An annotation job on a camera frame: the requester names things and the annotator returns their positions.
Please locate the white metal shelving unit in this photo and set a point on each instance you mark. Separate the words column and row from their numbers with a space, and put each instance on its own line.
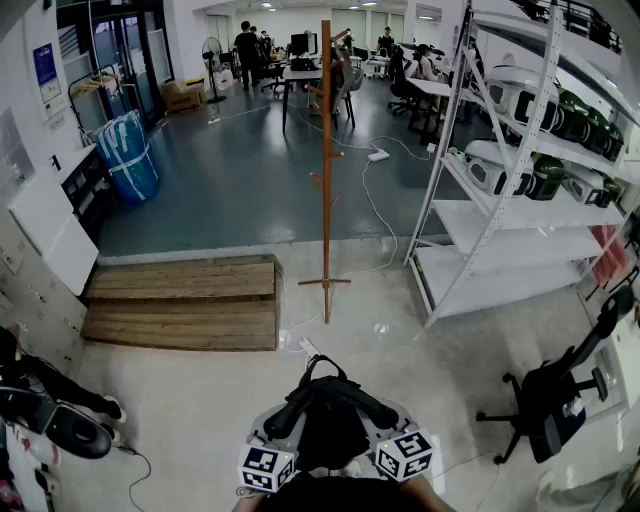
column 500, row 280

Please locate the black metal railing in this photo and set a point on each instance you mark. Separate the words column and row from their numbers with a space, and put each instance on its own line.
column 590, row 25

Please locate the white locker cabinet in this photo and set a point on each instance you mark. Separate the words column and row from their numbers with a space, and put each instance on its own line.
column 35, row 310

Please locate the black framed glass door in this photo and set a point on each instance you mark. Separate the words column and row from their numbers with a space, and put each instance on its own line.
column 135, row 60

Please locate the white device with dark window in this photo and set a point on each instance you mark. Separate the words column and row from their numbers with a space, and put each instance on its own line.
column 520, row 95
column 492, row 167
column 585, row 187

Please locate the blue wrapped roll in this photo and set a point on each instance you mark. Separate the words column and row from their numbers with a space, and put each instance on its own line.
column 127, row 160

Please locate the brown cardboard box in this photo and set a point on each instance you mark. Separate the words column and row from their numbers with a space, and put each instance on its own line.
column 182, row 97

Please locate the white flat panel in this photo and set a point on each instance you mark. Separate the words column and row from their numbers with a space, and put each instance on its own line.
column 55, row 235

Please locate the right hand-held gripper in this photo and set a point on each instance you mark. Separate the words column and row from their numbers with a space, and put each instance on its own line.
column 405, row 455

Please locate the grey chair with dark legs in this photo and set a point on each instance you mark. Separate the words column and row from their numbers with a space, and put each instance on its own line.
column 350, row 87

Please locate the person's black shirt torso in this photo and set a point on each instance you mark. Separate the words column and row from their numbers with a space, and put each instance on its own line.
column 340, row 495

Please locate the wooden plank platform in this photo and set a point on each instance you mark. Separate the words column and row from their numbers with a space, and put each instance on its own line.
column 180, row 300

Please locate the red striped cloth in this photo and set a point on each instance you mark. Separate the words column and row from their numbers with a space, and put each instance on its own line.
column 610, row 255

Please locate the black bag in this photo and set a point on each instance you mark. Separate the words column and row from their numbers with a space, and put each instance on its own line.
column 304, row 64

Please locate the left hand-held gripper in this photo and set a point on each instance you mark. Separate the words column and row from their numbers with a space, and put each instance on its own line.
column 262, row 467

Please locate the black low shelf rack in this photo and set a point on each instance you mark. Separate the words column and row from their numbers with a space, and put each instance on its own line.
column 85, row 190

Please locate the black office chair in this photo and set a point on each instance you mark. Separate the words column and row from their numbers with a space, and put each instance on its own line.
column 400, row 75
column 274, row 70
column 550, row 395

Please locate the blue wall poster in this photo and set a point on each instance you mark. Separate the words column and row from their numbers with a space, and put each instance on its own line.
column 43, row 64

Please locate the white office desk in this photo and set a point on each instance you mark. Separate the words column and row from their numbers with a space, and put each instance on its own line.
column 430, row 87

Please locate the brown wooden coat rack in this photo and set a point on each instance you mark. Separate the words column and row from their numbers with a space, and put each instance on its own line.
column 326, row 200

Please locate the black standing fan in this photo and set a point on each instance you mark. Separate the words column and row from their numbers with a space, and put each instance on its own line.
column 212, row 52

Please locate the black backpack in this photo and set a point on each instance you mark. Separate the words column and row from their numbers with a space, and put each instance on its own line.
column 325, row 415

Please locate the black computer monitor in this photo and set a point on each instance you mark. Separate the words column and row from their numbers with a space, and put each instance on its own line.
column 305, row 44

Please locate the green round device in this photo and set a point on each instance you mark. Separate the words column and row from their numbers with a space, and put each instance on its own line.
column 616, row 142
column 599, row 131
column 547, row 177
column 572, row 115

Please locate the garment rail with wooden hangers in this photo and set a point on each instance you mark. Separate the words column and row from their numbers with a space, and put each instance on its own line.
column 97, row 82

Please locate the grey desk with black legs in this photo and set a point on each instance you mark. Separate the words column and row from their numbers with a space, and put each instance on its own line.
column 302, row 74

